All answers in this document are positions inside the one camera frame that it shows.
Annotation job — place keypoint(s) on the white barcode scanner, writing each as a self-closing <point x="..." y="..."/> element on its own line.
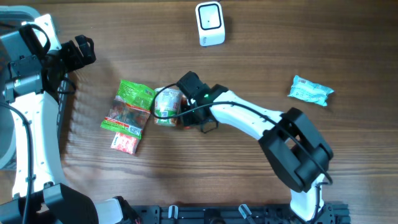
<point x="210" y="23"/>

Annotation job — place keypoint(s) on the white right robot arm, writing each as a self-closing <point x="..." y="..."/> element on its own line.
<point x="295" y="149"/>

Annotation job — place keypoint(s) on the red snack packet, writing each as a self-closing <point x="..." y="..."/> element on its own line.
<point x="125" y="143"/>

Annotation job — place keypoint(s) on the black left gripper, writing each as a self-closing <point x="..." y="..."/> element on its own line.
<point x="78" y="61"/>

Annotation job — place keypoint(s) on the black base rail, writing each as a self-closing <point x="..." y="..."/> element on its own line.
<point x="268" y="214"/>

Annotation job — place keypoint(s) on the green snack bag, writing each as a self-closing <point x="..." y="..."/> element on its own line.
<point x="130" y="109"/>

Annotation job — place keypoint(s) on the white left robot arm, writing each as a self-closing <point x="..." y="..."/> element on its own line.
<point x="34" y="73"/>

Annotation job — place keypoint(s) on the grey plastic shopping basket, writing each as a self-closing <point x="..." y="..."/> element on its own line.
<point x="8" y="136"/>

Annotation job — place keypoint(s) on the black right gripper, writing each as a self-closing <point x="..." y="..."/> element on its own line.
<point x="193" y="122"/>

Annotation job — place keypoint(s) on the light blue snack packet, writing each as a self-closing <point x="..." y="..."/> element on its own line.
<point x="310" y="92"/>

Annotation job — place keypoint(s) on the red coffee stick sachet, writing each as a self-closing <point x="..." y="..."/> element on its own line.
<point x="184" y="106"/>

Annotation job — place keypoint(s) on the green instant noodle cup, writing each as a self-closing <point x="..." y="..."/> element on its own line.
<point x="167" y="104"/>

